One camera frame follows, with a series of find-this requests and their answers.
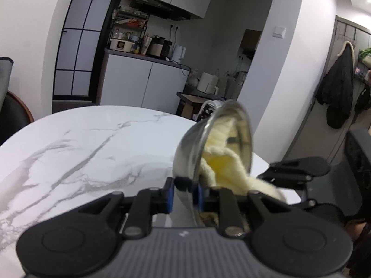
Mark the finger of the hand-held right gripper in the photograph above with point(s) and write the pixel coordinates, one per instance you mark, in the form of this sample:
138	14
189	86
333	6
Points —
292	169

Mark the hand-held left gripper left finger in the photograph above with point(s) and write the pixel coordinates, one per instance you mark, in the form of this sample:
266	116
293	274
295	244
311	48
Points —
169	194

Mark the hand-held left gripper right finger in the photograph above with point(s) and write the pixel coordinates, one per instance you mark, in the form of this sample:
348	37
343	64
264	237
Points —
200	198

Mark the yellow cleaning cloth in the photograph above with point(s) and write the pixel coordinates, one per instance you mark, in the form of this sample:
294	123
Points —
223	165

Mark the stainless steel bowl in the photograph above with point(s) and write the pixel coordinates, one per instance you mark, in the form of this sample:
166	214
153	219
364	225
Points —
188	150

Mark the black hanging coat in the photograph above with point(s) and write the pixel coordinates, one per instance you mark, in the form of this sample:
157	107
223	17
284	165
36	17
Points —
336	89

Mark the white and black appliance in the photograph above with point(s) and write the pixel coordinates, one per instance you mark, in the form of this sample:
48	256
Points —
209	108

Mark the large open cardboard box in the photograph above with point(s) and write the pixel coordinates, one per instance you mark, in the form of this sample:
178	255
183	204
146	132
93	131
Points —
189	104

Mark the green bag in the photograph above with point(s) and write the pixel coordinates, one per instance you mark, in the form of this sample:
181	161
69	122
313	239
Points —
365	53

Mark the white countertop appliance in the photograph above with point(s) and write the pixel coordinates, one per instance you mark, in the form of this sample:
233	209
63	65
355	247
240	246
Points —
207	82

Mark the white lower kitchen cabinet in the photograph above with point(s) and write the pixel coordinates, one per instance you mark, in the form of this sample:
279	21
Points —
130	78

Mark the small brown cardboard box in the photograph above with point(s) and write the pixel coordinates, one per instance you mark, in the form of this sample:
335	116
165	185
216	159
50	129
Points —
251	39

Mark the white electric kettle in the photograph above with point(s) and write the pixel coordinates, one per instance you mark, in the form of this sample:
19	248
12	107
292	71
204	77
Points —
179	53

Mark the white rice cooker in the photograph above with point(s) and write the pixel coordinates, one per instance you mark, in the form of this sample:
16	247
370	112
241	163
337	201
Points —
120	45

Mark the black chair with brown rim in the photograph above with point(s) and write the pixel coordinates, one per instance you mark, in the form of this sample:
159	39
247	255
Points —
13	118

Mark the black-framed glass sliding door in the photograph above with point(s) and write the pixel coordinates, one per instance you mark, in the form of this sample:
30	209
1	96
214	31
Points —
78	43

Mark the black range hood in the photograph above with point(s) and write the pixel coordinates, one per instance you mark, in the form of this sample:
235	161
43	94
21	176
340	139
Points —
156	5

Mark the grey chair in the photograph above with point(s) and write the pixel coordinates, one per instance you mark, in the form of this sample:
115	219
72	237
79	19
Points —
5	78

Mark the white light switch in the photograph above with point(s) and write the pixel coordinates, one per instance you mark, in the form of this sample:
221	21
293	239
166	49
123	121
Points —
279	31

